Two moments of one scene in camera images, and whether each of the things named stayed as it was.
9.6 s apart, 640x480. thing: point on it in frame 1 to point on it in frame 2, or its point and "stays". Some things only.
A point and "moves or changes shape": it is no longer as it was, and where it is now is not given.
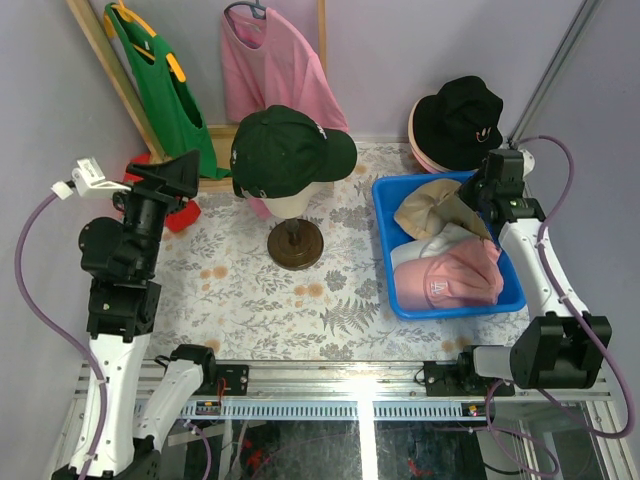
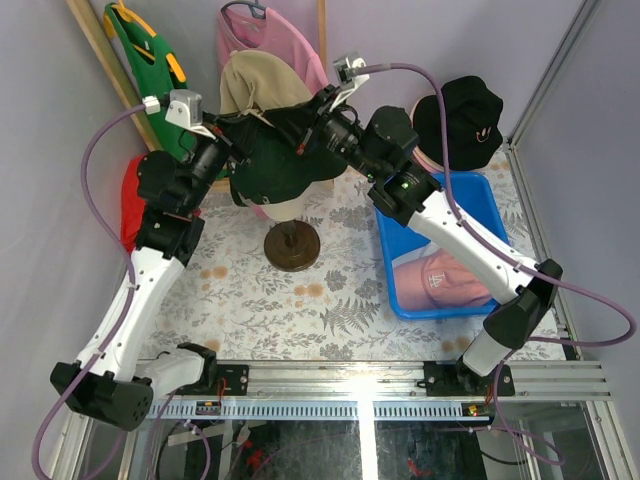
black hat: [458, 126] stays
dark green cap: [279, 151] stays
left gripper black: [151, 188] to [228, 145]
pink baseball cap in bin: [469, 272] stays
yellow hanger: [172, 60] stays
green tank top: [172, 107] stays
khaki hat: [433, 204] moves or changes shape
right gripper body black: [476, 190] to [342, 135]
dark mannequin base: [295, 244] stays
